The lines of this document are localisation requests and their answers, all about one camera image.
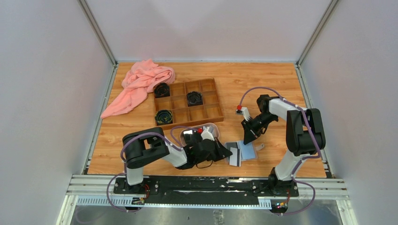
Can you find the black flower cup rear left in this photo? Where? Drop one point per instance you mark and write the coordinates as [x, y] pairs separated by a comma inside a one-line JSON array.
[[161, 90]]

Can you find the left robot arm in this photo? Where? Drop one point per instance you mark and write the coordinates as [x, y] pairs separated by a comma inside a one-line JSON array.
[[147, 146]]

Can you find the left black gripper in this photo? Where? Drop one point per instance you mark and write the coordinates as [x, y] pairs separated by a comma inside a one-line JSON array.
[[224, 153]]

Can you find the pink leather card holder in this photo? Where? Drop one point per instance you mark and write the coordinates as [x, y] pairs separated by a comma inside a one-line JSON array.
[[249, 151]]

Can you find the black credit card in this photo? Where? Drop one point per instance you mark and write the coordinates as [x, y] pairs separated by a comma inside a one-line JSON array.
[[231, 145]]

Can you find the pink crumpled cloth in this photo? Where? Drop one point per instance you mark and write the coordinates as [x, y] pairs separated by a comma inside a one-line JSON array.
[[139, 81]]

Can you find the black flower cup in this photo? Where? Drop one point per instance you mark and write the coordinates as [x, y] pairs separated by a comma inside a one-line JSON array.
[[161, 90], [163, 117], [194, 98]]

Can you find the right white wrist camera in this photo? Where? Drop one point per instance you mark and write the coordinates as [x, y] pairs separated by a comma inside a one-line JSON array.
[[244, 112]]

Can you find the black flower cup front left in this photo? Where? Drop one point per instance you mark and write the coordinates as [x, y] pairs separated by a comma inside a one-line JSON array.
[[163, 117]]

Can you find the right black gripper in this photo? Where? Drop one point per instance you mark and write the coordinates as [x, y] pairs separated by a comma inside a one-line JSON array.
[[250, 134]]

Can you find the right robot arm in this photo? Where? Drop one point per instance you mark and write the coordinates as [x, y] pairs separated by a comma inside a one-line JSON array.
[[305, 136]]

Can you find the brown wooden divider tray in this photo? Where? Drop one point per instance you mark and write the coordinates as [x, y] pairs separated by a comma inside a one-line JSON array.
[[209, 112]]

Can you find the pink oval tray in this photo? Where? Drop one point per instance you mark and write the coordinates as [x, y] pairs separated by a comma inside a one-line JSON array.
[[185, 134]]

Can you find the black flower cup centre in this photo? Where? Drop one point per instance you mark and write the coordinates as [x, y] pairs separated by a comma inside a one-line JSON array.
[[194, 98]]

